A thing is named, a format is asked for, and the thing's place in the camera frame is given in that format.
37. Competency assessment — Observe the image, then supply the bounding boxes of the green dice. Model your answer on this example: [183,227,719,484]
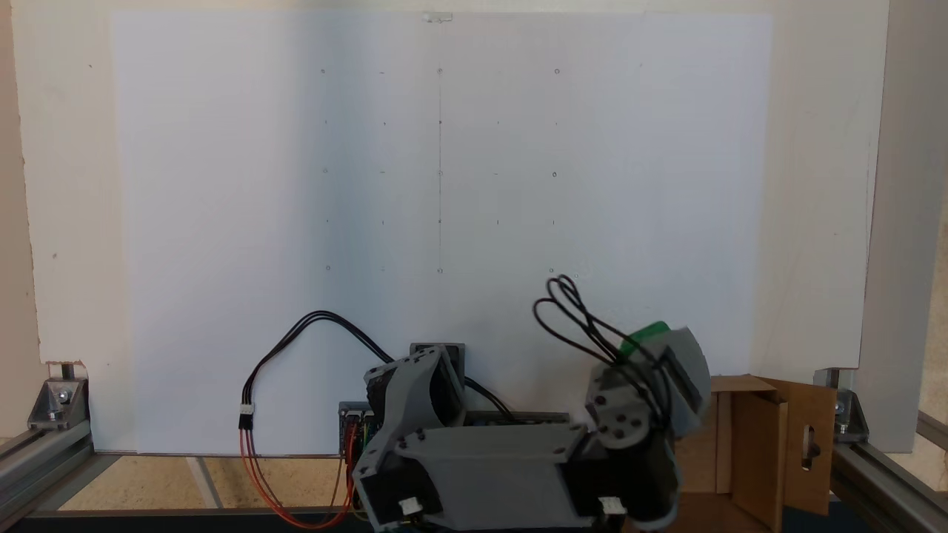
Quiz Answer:
[618,322,671,358]

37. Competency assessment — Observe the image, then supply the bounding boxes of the circuit board with jumper wires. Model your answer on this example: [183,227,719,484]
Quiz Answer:
[339,402,380,455]

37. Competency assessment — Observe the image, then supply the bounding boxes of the aluminium frame rail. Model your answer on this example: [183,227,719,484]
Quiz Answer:
[829,411,948,533]
[0,423,96,528]

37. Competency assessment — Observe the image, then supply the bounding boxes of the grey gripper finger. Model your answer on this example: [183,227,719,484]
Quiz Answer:
[658,326,702,365]

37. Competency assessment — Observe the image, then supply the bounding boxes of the black servo cable loops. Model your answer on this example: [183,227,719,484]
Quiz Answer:
[532,274,671,415]

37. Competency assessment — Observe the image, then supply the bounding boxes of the cardboard box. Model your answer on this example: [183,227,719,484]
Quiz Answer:
[622,374,838,533]

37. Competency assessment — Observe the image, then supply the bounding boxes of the coloured jumper wires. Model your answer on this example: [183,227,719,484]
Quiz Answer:
[353,420,373,512]

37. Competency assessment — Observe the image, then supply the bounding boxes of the black cable with white connector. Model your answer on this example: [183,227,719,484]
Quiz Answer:
[238,309,397,432]

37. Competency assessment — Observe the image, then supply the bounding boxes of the white paper sheet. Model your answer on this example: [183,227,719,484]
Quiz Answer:
[111,11,775,454]

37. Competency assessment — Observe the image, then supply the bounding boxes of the black power cable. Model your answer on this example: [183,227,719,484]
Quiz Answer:
[463,376,519,421]

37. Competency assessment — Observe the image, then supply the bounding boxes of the red orange wire bundle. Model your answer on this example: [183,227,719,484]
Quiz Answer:
[238,423,358,530]

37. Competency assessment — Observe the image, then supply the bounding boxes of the metal corner bracket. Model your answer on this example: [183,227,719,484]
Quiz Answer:
[815,368,869,443]
[28,376,90,432]

